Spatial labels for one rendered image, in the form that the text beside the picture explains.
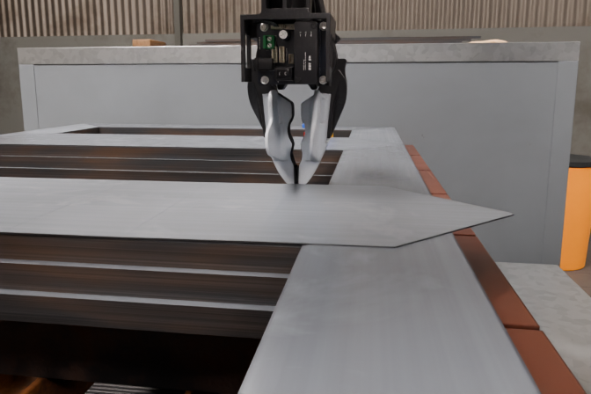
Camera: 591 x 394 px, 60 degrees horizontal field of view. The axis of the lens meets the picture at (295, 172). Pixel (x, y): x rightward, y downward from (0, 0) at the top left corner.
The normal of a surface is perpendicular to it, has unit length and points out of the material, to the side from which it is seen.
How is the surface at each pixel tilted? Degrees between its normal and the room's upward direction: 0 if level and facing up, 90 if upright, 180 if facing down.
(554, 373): 0
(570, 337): 0
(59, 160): 90
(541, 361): 0
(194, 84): 90
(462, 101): 90
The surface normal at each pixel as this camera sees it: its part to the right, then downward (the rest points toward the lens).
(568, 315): 0.00, -0.99
